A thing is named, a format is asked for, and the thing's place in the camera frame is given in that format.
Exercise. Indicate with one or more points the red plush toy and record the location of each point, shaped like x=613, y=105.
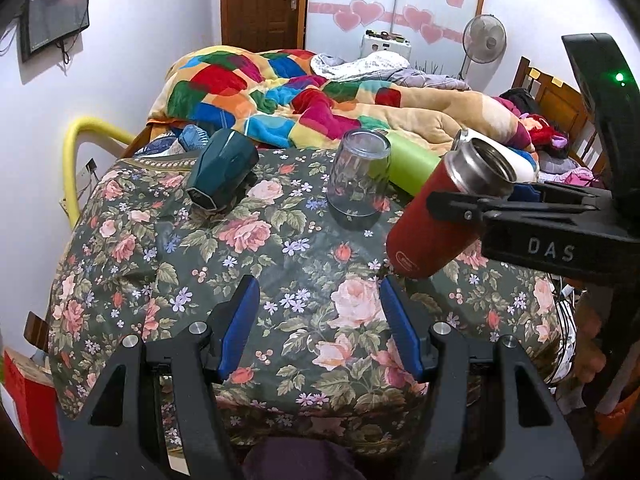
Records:
x=542, y=133

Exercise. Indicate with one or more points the red thermos cup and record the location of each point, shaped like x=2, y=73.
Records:
x=418, y=245

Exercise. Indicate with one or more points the floral green bedspread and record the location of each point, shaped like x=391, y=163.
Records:
x=320, y=361

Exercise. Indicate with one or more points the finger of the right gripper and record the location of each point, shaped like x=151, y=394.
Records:
x=500, y=207
x=559, y=193

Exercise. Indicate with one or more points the grey white checked sheet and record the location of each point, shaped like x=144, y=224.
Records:
x=384, y=65

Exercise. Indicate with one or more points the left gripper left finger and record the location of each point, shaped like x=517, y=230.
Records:
x=119, y=433

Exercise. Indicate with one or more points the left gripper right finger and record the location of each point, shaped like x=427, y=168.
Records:
x=488, y=414

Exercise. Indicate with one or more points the brown wooden door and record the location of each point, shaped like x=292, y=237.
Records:
x=261, y=25

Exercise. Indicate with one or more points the white thermos cup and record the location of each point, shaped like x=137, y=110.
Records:
x=523, y=163

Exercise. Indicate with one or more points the white small appliance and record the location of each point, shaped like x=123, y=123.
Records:
x=384, y=41

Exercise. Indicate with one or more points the small wall monitor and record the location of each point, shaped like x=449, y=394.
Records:
x=46, y=23

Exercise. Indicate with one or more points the dark teal faceted cup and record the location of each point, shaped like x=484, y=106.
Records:
x=223, y=166

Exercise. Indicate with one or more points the standing electric fan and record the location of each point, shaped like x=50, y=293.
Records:
x=483, y=42

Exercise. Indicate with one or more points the wooden headboard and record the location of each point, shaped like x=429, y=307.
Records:
x=562, y=105

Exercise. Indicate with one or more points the green thermos cup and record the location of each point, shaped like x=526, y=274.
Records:
x=412, y=161

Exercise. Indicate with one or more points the clear glass cup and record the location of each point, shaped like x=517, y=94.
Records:
x=359, y=174

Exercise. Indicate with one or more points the colourful patchwork blanket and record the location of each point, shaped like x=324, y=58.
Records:
x=276, y=99

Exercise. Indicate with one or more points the sliding wardrobe with hearts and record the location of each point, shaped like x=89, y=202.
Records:
x=433, y=28

